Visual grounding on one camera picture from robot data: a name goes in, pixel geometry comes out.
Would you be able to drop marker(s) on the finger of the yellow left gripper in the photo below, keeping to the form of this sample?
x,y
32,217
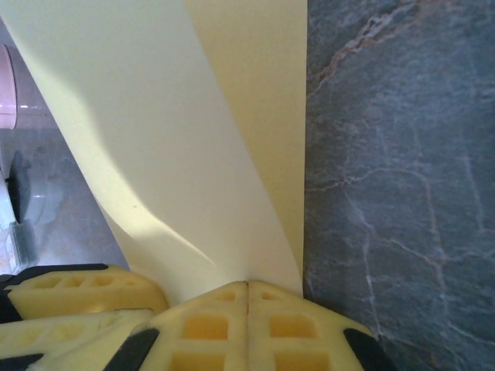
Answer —
x,y
77,344
127,293

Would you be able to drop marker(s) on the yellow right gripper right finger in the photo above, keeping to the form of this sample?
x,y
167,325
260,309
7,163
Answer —
x,y
294,332

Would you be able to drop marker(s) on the pink pen cup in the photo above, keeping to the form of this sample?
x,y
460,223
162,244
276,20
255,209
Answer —
x,y
7,85

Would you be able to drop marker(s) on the yellow square paper sheet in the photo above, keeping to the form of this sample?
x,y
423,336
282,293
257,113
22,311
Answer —
x,y
174,135

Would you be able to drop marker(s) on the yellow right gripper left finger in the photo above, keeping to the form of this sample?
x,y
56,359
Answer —
x,y
209,332

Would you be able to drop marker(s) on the aluminium frame side rail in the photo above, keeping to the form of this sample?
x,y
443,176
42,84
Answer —
x,y
23,243

